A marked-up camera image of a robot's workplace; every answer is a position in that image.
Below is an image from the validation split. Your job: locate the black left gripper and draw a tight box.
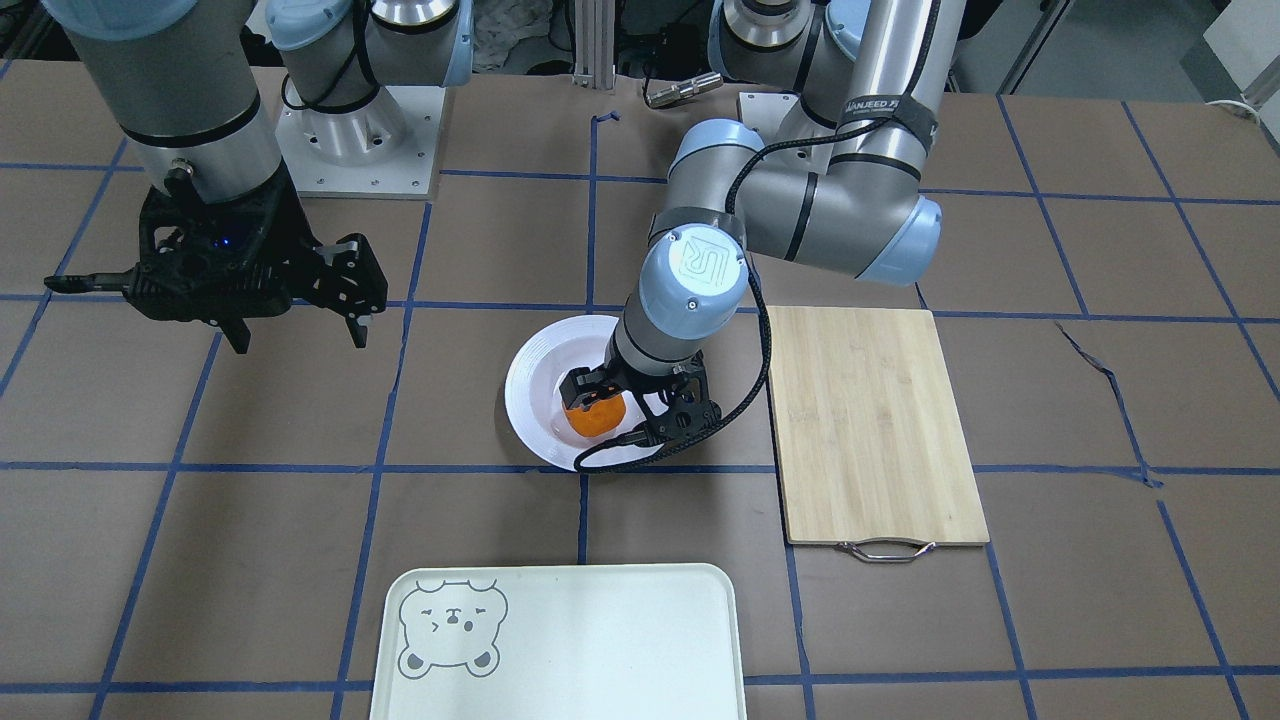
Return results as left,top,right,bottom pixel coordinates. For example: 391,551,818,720
559,360,722,448

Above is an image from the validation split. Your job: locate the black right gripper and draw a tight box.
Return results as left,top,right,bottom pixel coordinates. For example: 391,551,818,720
44,183,389,354

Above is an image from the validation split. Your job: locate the orange fruit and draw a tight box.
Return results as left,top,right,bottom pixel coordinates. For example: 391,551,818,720
564,395,627,439

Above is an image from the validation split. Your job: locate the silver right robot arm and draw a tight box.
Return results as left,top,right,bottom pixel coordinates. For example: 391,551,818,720
44,1,474,354

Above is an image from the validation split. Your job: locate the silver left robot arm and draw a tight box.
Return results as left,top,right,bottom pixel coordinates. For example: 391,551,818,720
559,1,965,452

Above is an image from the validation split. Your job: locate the cream bear tray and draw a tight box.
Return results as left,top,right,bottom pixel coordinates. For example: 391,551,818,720
370,562,748,719

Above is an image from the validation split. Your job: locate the white round plate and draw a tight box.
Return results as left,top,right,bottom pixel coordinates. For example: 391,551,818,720
504,315,645,471

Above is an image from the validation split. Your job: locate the bamboo cutting board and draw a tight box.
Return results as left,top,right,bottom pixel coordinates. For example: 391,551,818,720
769,305,989,546

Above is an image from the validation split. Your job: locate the silver metal connector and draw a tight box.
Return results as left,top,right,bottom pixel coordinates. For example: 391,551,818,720
643,72,724,110

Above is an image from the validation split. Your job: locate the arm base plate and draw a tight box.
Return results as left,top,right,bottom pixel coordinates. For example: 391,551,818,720
737,91,799,137
276,86,449,200

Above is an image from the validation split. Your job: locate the aluminium frame post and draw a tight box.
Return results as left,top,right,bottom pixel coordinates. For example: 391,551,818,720
572,0,617,94

